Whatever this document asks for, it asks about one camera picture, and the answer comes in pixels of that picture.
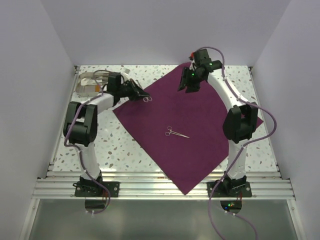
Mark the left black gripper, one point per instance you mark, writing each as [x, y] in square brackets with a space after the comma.
[137, 92]

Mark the stainless steel tray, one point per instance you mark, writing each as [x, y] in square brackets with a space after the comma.
[89, 91]

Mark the purple cloth drape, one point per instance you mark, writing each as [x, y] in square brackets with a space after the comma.
[199, 115]

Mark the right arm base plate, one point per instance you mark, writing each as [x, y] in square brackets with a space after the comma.
[224, 191]

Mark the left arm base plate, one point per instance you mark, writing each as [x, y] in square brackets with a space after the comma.
[107, 187]

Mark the small scissors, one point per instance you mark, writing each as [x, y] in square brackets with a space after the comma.
[101, 74]

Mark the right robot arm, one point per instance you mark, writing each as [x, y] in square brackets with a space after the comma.
[240, 122]

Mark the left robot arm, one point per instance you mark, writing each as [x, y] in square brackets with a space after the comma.
[81, 122]

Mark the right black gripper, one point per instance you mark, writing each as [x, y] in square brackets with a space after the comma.
[190, 87]

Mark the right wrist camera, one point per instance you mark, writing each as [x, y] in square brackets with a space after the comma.
[192, 57]

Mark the hemostat clamp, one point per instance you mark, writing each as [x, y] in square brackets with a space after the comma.
[170, 132]

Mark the metal scissors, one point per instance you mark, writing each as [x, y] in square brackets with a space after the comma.
[147, 99]

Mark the white suture packet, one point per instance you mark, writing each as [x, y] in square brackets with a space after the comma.
[88, 82]

